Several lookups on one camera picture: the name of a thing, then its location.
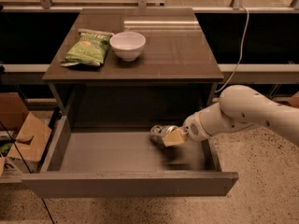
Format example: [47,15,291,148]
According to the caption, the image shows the white ceramic bowl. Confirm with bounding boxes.
[110,31,146,62]

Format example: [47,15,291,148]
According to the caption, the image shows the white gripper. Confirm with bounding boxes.
[162,112,209,147]

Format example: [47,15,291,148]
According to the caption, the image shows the white cable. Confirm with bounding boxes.
[214,5,250,94]

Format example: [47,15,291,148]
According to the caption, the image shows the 7up soda can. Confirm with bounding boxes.
[149,125,178,145]

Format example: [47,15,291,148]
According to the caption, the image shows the grey cabinet with top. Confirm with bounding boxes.
[43,7,223,129]

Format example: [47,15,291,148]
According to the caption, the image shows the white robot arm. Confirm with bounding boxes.
[162,85,299,146]

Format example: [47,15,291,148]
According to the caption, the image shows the brown cardboard box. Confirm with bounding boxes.
[0,92,51,173]

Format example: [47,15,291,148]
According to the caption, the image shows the green chip bag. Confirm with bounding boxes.
[60,29,114,67]

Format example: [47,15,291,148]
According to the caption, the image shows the thin black cable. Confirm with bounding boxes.
[0,120,57,224]

